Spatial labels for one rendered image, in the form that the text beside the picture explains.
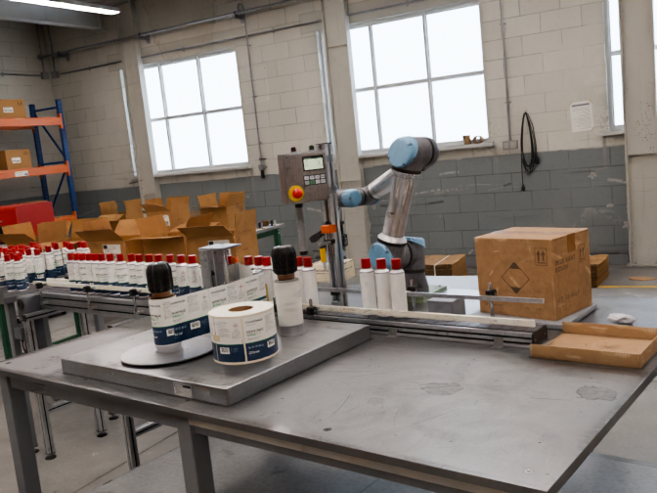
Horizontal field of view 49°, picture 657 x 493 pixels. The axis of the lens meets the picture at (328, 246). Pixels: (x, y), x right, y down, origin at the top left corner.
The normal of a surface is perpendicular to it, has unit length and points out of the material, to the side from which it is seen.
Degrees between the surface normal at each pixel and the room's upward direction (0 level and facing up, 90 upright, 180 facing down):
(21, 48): 90
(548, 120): 90
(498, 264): 90
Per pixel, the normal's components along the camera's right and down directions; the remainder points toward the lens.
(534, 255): -0.74, 0.17
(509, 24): -0.48, 0.17
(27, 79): 0.87, -0.02
